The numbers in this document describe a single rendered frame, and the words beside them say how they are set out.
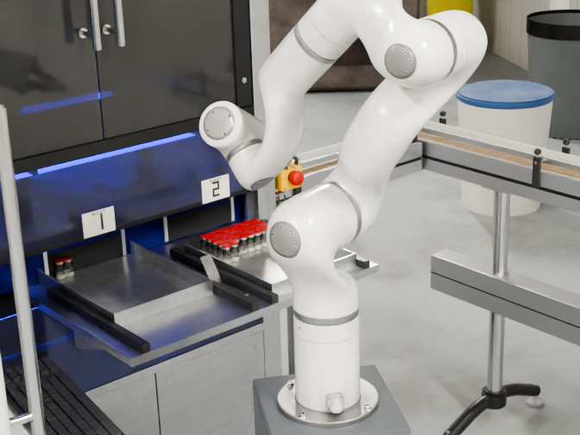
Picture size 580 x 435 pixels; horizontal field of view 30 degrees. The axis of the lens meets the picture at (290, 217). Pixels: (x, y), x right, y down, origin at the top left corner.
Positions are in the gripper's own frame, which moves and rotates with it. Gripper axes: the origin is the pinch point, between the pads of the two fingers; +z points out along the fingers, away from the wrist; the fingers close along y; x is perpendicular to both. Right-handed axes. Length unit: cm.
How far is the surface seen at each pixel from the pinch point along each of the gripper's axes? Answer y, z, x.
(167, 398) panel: -72, 52, 2
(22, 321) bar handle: -45, -47, -5
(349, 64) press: 18, 524, 237
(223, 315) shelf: -35.6, 14.6, -8.2
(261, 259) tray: -27, 42, 5
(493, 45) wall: 110, 684, 221
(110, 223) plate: -42, 20, 30
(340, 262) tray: -13.1, 40.2, -11.4
